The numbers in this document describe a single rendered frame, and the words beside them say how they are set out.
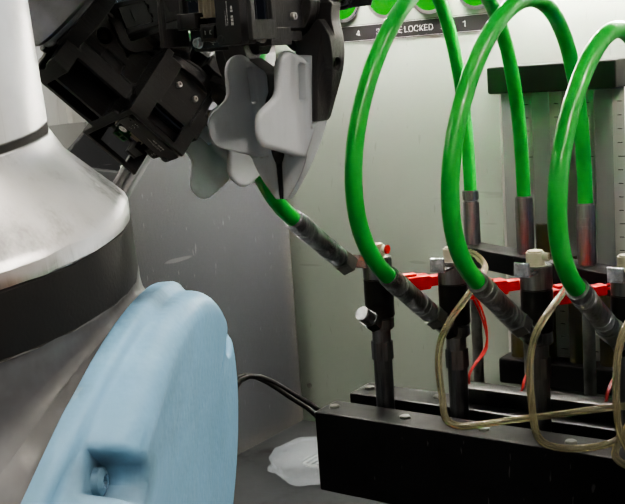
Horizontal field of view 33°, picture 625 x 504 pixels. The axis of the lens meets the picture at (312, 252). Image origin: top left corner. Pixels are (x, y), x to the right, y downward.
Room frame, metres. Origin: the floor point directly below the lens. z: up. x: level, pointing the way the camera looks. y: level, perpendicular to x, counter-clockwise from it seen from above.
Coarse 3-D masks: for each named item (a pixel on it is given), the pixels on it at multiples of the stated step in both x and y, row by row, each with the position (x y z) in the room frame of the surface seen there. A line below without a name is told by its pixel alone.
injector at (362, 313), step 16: (368, 272) 0.98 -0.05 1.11; (368, 288) 0.98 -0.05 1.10; (384, 288) 0.98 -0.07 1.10; (368, 304) 0.98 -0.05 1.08; (384, 304) 0.97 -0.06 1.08; (368, 320) 0.96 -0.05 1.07; (384, 320) 0.98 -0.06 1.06; (384, 336) 0.98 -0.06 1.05; (384, 352) 0.98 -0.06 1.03; (384, 368) 0.98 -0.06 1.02; (384, 384) 0.98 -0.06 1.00; (384, 400) 0.98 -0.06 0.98
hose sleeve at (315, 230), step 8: (304, 216) 0.88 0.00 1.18; (296, 224) 0.88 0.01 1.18; (304, 224) 0.88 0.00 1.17; (312, 224) 0.89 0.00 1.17; (296, 232) 0.88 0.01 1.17; (304, 232) 0.89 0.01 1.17; (312, 232) 0.89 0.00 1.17; (320, 232) 0.90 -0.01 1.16; (304, 240) 0.90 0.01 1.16; (312, 240) 0.90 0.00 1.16; (320, 240) 0.90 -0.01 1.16; (328, 240) 0.91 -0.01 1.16; (312, 248) 0.91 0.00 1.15; (320, 248) 0.91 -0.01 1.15; (328, 248) 0.91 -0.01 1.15; (336, 248) 0.92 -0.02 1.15; (328, 256) 0.92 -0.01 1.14; (336, 256) 0.92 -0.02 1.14; (344, 256) 0.93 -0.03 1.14; (336, 264) 0.93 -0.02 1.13
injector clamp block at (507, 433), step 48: (336, 432) 0.96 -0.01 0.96; (384, 432) 0.93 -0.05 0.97; (432, 432) 0.90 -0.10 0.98; (480, 432) 0.89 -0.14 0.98; (528, 432) 0.88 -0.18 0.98; (576, 432) 0.89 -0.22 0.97; (336, 480) 0.96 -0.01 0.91; (384, 480) 0.93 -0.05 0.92; (432, 480) 0.90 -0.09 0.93; (480, 480) 0.88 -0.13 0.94; (528, 480) 0.85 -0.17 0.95; (576, 480) 0.82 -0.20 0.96; (624, 480) 0.80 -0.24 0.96
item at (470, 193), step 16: (432, 0) 1.11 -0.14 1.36; (448, 16) 1.11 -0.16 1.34; (448, 32) 1.12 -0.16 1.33; (448, 48) 1.13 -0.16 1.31; (464, 144) 1.14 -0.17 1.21; (464, 160) 1.15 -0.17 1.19; (464, 176) 1.15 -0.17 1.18; (464, 192) 1.15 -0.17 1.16; (272, 208) 0.87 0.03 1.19; (288, 208) 0.87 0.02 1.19; (288, 224) 0.88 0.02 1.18
